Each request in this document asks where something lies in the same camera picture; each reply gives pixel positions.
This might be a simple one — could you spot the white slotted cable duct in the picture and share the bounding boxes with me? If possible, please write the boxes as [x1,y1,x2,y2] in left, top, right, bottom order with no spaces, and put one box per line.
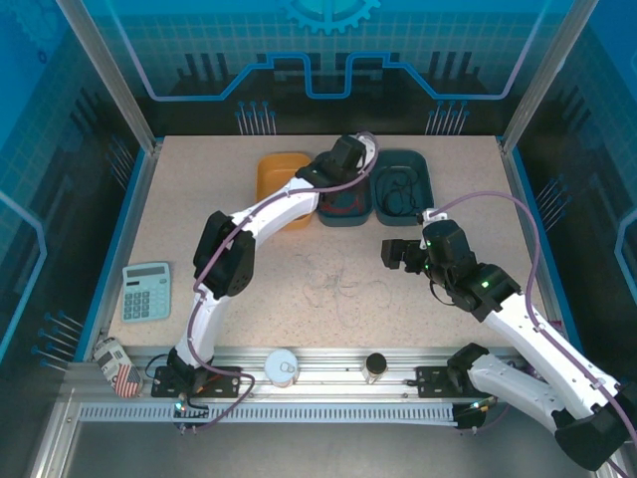
[77,402,459,425]

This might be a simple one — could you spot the orange plastic bin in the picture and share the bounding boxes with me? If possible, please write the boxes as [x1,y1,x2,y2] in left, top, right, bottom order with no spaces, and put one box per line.
[256,152,316,232]

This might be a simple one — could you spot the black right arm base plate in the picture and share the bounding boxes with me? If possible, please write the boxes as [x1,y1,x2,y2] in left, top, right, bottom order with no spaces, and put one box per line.
[415,364,479,399]

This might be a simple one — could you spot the can with flag print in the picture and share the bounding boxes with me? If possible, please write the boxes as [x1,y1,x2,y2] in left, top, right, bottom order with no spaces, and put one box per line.
[93,337,145,399]

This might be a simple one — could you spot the jar with black lid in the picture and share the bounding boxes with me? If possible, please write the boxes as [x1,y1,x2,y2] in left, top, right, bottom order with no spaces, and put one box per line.
[364,352,389,384]

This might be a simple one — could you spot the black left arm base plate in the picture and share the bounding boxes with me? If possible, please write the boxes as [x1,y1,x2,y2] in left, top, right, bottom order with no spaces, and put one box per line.
[150,364,244,399]

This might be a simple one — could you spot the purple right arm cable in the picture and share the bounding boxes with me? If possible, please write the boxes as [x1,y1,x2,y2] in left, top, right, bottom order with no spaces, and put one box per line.
[430,191,637,478]

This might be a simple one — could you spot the aluminium frame post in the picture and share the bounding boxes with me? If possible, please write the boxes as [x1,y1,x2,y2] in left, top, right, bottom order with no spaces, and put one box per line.
[499,0,583,153]
[54,0,163,153]

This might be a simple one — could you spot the light blue calculator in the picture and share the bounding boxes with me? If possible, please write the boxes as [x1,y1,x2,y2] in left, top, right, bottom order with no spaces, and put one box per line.
[121,262,173,324]

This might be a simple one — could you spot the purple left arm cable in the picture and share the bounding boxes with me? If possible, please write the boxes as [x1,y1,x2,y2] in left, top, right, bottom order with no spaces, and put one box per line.
[173,129,382,439]

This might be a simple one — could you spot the aluminium mounting rail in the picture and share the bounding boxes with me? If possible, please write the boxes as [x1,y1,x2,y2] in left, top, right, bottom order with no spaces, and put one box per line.
[67,346,529,407]

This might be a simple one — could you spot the silver tin can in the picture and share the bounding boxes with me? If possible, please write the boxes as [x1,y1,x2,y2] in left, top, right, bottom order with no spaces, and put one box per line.
[263,347,300,387]

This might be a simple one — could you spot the teal plastic bin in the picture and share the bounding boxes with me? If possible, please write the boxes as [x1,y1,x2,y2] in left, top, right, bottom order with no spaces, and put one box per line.
[314,148,373,229]
[370,148,435,228]

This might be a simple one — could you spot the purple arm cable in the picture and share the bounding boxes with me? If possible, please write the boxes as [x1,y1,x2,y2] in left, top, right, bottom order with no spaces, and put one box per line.
[430,191,637,478]
[173,129,382,439]

